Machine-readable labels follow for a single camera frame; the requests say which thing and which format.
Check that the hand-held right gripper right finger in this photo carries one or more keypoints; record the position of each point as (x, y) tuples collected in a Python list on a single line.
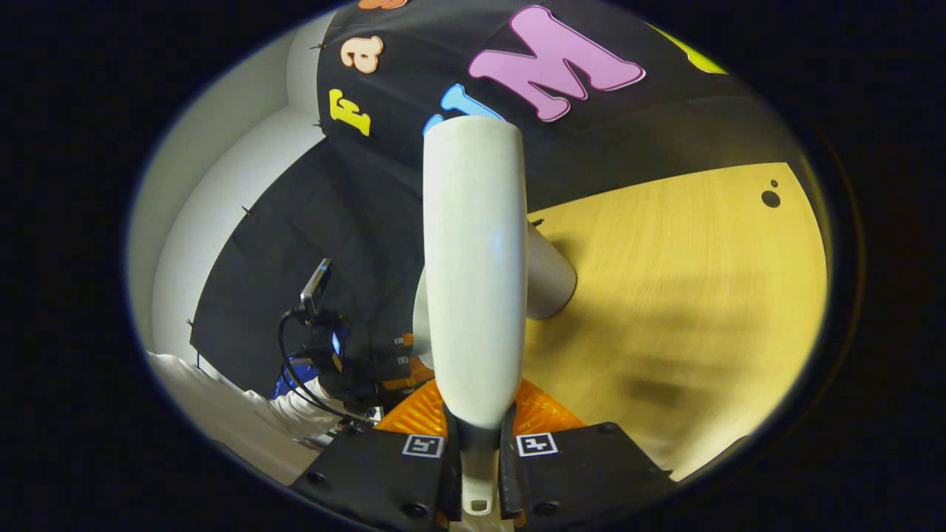
[(507, 480)]

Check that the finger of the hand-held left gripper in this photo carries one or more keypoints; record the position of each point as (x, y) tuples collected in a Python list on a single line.
[(403, 373), (401, 345)]

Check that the small grey broom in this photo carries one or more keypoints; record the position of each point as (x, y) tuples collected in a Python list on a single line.
[(473, 281)]

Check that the grey dustpan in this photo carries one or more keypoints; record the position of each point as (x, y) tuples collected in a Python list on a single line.
[(423, 318)]

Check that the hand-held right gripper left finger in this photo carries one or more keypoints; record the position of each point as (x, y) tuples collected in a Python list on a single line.
[(452, 480)]

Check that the white garbage bin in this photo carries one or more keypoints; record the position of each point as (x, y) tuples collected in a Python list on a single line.
[(550, 273)]

